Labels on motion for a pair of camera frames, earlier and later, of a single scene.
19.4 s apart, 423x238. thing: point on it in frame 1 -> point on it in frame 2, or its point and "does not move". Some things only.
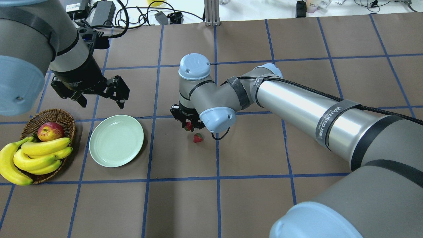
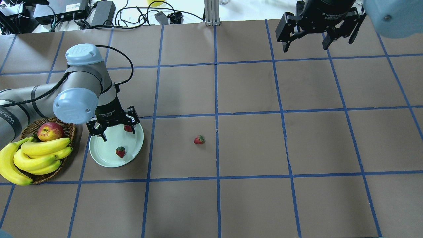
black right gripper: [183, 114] -> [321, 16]
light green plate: [115, 139] does not move
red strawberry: [188, 126] -> [120, 151]
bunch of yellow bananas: [38, 158] does not move
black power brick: [102, 14] does not move
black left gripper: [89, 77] -> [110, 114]
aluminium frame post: [211, 10] does not move
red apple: [49, 131] does not move
